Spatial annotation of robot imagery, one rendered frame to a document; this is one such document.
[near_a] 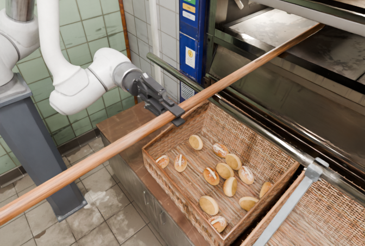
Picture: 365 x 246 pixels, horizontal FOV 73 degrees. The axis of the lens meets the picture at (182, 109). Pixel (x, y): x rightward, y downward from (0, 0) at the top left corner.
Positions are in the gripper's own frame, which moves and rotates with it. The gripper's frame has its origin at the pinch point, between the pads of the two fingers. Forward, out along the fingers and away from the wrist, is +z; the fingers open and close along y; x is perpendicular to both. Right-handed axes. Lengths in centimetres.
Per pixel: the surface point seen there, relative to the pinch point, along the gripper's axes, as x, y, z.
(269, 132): -15.9, 2.1, 21.4
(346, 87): -52, 2, 27
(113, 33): -45, 33, -124
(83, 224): 33, 120, -57
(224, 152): -38, 55, -7
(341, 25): -37.8, -21.6, 21.3
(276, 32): -71, 2, -12
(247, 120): -15.7, 2.3, 14.5
